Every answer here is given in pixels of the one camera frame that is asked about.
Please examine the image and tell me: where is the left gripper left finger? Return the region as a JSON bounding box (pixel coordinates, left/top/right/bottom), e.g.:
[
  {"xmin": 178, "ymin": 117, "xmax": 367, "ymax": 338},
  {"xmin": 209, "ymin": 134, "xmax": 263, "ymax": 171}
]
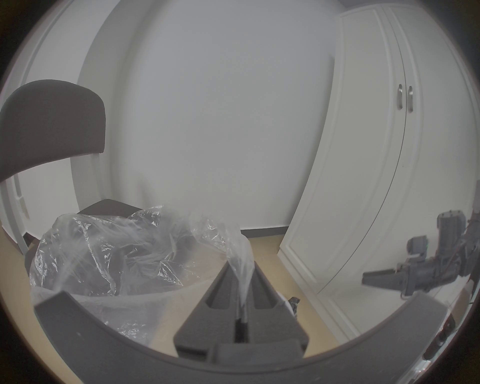
[{"xmin": 173, "ymin": 262, "xmax": 239, "ymax": 361}]

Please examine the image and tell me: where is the dark grey chair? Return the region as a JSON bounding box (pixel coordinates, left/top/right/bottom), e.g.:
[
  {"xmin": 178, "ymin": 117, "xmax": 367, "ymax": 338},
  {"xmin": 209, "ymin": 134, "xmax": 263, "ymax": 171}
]
[{"xmin": 0, "ymin": 79, "xmax": 151, "ymax": 271}]

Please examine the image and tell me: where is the white wardrobe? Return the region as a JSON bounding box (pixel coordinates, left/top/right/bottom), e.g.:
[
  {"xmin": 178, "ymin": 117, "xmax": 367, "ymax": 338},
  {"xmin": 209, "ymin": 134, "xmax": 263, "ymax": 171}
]
[{"xmin": 277, "ymin": 4, "xmax": 480, "ymax": 344}]

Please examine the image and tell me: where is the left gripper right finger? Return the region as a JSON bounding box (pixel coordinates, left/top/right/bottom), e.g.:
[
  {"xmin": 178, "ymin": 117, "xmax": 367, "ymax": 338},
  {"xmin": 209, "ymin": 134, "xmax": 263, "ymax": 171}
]
[{"xmin": 247, "ymin": 262, "xmax": 309, "ymax": 354}]

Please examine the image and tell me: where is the clear plastic bag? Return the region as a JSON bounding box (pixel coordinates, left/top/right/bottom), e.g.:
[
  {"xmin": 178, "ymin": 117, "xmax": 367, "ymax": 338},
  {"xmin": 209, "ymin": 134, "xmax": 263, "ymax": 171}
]
[{"xmin": 29, "ymin": 204, "xmax": 256, "ymax": 346}]

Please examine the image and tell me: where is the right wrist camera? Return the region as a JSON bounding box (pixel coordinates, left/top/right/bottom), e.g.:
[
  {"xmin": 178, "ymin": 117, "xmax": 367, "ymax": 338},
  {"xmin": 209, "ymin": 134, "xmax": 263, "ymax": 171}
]
[{"xmin": 407, "ymin": 235, "xmax": 429, "ymax": 260}]

